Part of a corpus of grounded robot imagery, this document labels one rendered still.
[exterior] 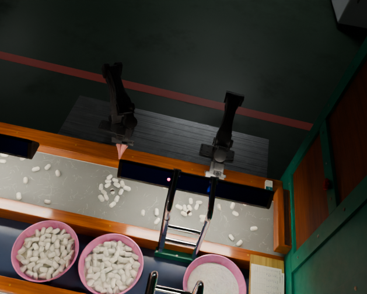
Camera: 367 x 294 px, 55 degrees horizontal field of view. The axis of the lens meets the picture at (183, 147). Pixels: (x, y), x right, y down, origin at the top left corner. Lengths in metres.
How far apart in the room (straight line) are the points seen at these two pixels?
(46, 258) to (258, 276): 0.90
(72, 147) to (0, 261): 0.61
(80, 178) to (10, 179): 0.32
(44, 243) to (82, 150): 0.50
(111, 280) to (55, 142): 0.77
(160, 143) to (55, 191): 0.63
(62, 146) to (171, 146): 0.60
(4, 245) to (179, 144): 1.01
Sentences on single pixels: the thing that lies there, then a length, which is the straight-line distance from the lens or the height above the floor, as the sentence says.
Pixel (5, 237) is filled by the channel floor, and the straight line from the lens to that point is 1.82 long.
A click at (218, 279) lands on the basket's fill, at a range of 1.63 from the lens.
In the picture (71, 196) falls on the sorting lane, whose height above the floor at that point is 0.74.
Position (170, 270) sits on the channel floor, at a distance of 1.68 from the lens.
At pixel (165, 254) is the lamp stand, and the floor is 0.71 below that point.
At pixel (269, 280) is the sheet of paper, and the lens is 1.65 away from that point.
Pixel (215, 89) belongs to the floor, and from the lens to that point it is 3.47.
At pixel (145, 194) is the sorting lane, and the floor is 0.74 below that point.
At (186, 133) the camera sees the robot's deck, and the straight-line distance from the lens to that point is 2.12.
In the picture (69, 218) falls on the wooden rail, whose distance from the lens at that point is 1.69.
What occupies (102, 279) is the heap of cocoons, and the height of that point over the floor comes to 0.74.
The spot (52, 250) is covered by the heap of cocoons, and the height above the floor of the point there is 0.74.
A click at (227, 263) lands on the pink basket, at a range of 1.65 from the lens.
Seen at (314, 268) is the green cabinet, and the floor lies 1.04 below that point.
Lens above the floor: 2.25
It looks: 50 degrees down
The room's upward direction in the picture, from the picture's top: 11 degrees clockwise
